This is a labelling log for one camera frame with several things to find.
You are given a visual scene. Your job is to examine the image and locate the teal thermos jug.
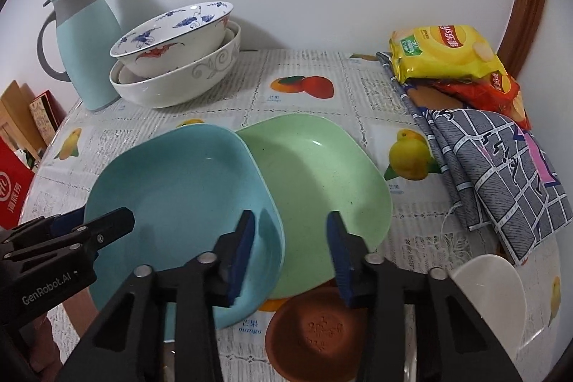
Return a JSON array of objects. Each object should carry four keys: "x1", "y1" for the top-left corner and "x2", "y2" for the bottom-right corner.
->
[{"x1": 36, "y1": 0, "x2": 121, "y2": 111}]

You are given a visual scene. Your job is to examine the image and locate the red chips bag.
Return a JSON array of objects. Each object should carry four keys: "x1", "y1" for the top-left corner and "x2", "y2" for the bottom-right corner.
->
[{"x1": 431, "y1": 71, "x2": 531, "y2": 131}]

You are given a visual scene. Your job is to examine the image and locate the fruit print tablecloth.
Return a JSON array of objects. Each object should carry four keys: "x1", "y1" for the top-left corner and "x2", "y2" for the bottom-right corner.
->
[{"x1": 19, "y1": 47, "x2": 563, "y2": 382}]

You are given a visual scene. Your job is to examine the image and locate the middle white bowl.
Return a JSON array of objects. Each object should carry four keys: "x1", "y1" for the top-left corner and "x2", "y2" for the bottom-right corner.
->
[{"x1": 112, "y1": 28, "x2": 236, "y2": 85}]

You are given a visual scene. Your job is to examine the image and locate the large white patterned bowl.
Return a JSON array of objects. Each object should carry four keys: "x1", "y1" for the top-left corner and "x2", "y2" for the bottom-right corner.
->
[{"x1": 109, "y1": 21, "x2": 242, "y2": 110}]

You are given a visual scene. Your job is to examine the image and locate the brown clay bowl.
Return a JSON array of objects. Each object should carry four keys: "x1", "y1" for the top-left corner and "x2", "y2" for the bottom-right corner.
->
[{"x1": 265, "y1": 287, "x2": 366, "y2": 382}]

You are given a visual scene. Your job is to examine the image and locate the red box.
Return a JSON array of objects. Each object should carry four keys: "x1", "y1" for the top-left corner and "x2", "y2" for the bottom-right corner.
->
[{"x1": 0, "y1": 141, "x2": 34, "y2": 230}]

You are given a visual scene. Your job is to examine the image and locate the brown bread bun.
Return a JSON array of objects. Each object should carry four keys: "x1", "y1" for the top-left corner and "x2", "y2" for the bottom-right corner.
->
[{"x1": 406, "y1": 84, "x2": 464, "y2": 111}]

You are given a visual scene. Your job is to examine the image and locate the yellow chips bag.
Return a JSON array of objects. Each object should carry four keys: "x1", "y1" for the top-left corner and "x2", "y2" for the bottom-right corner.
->
[{"x1": 389, "y1": 24, "x2": 506, "y2": 83}]

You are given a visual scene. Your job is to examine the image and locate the wooden door frame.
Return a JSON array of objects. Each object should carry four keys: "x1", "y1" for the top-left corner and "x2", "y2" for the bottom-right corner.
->
[{"x1": 497, "y1": 0, "x2": 546, "y2": 78}]

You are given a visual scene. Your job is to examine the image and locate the green square plate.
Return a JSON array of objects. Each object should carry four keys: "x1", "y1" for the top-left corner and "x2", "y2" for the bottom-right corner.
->
[{"x1": 238, "y1": 113, "x2": 393, "y2": 300}]

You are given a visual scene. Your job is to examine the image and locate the blue floral porcelain bowl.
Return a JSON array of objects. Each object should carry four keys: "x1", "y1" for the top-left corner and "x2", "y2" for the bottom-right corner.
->
[{"x1": 110, "y1": 1, "x2": 234, "y2": 78}]

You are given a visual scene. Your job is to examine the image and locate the person's hand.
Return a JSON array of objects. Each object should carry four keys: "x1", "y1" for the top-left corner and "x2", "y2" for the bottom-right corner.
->
[{"x1": 29, "y1": 289, "x2": 98, "y2": 381}]

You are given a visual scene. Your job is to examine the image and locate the plain white bowl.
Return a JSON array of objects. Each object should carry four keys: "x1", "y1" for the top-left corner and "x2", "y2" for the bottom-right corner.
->
[{"x1": 452, "y1": 254, "x2": 526, "y2": 362}]

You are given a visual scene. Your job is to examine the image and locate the grey checked cloth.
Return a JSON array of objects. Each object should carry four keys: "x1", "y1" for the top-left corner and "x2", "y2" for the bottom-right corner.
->
[{"x1": 377, "y1": 52, "x2": 572, "y2": 265}]

